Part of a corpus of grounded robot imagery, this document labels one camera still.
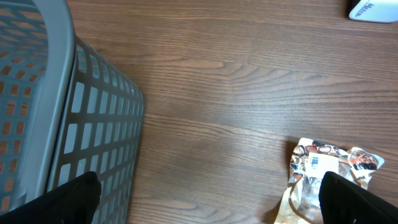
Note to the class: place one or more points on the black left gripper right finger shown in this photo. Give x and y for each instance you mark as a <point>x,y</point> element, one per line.
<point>342,201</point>

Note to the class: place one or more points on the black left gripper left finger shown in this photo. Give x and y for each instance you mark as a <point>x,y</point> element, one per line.
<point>73,202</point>

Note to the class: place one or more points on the clear brown snack bag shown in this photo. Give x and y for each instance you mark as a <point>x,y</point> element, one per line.
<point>309,162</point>

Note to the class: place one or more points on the grey plastic basket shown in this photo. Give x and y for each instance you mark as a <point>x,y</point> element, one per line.
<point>65,111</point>

